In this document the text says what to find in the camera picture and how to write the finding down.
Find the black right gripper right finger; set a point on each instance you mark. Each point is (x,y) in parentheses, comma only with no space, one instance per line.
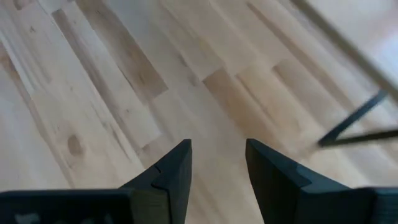
(286,193)

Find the wooden shelf black metal legs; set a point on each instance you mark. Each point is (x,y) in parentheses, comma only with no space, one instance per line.
(351,119)

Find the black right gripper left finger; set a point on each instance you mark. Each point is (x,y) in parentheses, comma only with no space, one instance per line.
(168,186)

